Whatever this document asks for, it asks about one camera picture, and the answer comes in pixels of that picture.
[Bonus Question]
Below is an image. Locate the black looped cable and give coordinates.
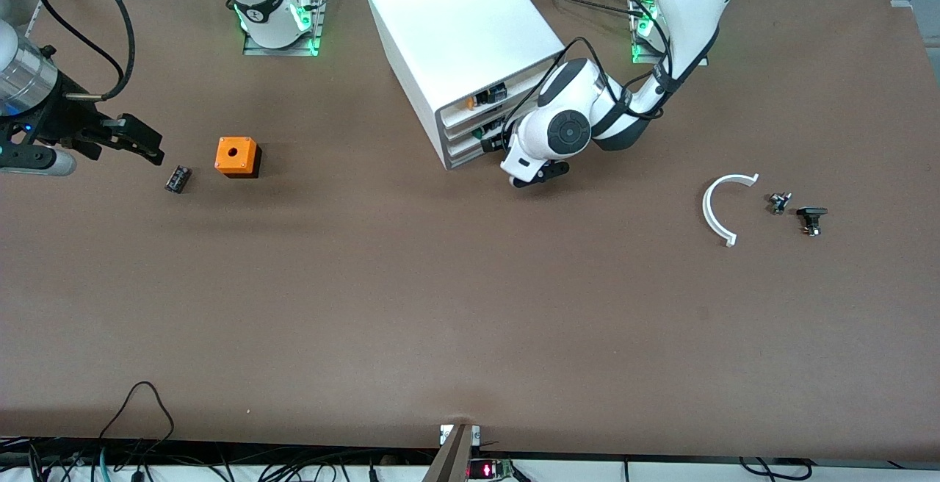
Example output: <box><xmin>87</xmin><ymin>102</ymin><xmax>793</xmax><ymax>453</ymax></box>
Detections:
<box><xmin>99</xmin><ymin>381</ymin><xmax>176</xmax><ymax>453</ymax></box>

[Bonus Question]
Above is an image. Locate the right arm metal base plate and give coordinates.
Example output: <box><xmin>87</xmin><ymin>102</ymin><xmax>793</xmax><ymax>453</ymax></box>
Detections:
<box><xmin>242</xmin><ymin>0</ymin><xmax>329</xmax><ymax>57</ymax></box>

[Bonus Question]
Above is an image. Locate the device with red display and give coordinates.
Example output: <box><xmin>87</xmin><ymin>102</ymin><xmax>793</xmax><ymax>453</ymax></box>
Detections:
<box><xmin>468</xmin><ymin>458</ymin><xmax>515</xmax><ymax>480</ymax></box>

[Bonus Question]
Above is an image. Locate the black cable bundle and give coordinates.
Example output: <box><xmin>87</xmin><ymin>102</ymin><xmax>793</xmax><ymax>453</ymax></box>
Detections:
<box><xmin>0</xmin><ymin>434</ymin><xmax>441</xmax><ymax>482</ymax></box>

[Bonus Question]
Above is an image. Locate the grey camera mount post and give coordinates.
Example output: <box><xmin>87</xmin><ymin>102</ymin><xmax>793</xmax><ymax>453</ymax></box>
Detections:
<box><xmin>422</xmin><ymin>423</ymin><xmax>482</xmax><ymax>482</ymax></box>

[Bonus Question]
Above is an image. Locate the orange box with hole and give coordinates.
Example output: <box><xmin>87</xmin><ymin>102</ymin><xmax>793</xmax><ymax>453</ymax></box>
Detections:
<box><xmin>214</xmin><ymin>137</ymin><xmax>263</xmax><ymax>179</ymax></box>

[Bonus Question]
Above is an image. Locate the white curved plastic arc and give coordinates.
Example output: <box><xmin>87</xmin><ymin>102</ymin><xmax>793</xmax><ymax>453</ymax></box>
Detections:
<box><xmin>702</xmin><ymin>173</ymin><xmax>760</xmax><ymax>248</ymax></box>

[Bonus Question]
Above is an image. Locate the white drawer cabinet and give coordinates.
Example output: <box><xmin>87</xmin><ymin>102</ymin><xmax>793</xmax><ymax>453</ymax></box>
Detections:
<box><xmin>362</xmin><ymin>0</ymin><xmax>568</xmax><ymax>170</ymax></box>

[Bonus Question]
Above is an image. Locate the white plastic drawer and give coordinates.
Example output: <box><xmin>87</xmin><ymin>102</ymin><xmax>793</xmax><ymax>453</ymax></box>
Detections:
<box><xmin>442</xmin><ymin>104</ymin><xmax>548</xmax><ymax>159</ymax></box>
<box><xmin>439</xmin><ymin>60</ymin><xmax>562</xmax><ymax>129</ymax></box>

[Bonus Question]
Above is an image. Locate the small black switch part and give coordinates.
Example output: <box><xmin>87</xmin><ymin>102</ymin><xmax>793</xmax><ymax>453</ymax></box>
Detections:
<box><xmin>797</xmin><ymin>206</ymin><xmax>829</xmax><ymax>237</ymax></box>

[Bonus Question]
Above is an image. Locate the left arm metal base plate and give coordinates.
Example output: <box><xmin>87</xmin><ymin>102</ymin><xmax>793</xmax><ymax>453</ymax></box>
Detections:
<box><xmin>630</xmin><ymin>0</ymin><xmax>709</xmax><ymax>66</ymax></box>

